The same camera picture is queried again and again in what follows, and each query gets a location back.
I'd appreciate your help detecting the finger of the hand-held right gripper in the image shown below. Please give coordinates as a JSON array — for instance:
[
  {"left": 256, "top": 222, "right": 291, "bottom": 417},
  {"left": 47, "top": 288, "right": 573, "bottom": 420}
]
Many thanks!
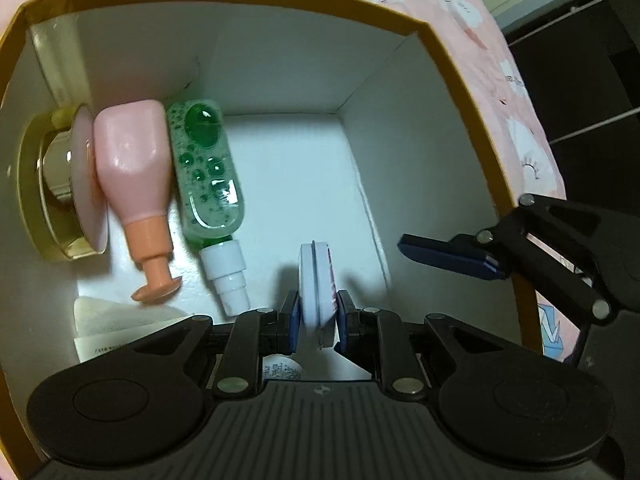
[{"left": 397, "top": 194, "right": 613, "bottom": 322}]

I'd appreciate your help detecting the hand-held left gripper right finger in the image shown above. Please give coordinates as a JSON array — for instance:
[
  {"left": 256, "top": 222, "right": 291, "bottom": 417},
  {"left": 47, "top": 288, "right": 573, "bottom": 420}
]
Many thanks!
[{"left": 336, "top": 289, "right": 523, "bottom": 401}]

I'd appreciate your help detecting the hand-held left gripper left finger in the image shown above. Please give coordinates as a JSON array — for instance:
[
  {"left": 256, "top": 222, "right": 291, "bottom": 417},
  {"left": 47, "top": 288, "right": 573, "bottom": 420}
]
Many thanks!
[{"left": 125, "top": 290, "right": 303, "bottom": 401}]

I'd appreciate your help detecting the white round tin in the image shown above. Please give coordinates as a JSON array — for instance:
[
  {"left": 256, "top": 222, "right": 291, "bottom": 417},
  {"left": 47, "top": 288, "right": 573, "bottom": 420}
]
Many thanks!
[{"left": 298, "top": 241, "right": 337, "bottom": 352}]

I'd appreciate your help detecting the orange cardboard box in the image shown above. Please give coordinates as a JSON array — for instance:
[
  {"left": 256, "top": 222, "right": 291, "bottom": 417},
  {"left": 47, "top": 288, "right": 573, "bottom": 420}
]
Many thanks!
[{"left": 0, "top": 0, "right": 546, "bottom": 480}]

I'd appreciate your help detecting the green gel bottle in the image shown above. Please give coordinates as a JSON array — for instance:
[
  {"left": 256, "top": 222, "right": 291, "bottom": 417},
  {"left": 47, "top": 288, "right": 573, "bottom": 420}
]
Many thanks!
[{"left": 165, "top": 99, "right": 251, "bottom": 317}]

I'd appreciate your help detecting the white labelled packet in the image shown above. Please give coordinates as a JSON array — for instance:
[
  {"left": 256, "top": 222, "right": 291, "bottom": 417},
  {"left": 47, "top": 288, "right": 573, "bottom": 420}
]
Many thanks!
[{"left": 73, "top": 297, "right": 193, "bottom": 363}]

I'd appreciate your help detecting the pink plastic bottle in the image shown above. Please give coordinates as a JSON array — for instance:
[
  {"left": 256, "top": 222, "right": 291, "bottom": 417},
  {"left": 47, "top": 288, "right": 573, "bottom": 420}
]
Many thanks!
[{"left": 93, "top": 99, "right": 182, "bottom": 305}]

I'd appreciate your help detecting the gold jar with pink lid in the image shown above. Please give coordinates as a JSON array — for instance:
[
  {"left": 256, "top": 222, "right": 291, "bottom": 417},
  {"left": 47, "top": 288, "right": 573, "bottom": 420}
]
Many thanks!
[{"left": 14, "top": 104, "right": 108, "bottom": 262}]

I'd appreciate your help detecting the white small container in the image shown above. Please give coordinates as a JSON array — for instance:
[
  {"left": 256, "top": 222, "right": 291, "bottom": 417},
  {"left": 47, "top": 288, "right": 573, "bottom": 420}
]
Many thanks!
[{"left": 261, "top": 354, "right": 303, "bottom": 382}]

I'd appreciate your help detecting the dark cabinet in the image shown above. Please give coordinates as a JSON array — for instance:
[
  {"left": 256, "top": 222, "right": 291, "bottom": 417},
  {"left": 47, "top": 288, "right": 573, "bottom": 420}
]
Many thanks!
[{"left": 505, "top": 0, "right": 640, "bottom": 201}]

